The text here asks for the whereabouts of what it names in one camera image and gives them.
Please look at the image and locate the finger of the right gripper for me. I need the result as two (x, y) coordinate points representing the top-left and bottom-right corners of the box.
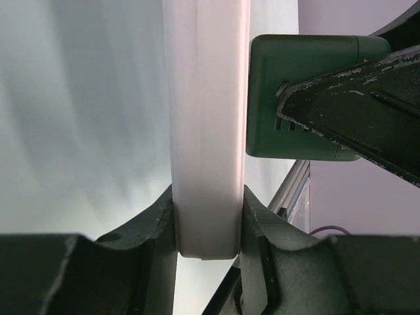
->
(278, 46), (419, 186)

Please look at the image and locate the dark green cube adapter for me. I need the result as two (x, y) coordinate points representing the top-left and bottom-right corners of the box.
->
(245, 34), (391, 161)

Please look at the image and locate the white multicolour power strip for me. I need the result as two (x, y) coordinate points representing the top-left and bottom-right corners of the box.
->
(163, 1), (251, 260)

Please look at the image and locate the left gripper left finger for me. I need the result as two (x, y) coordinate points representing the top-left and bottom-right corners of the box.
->
(1, 189), (177, 314)

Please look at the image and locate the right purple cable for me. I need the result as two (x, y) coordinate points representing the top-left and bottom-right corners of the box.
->
(310, 224), (352, 237)

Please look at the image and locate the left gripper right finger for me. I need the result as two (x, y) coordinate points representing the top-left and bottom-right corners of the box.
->
(240, 188), (419, 314)

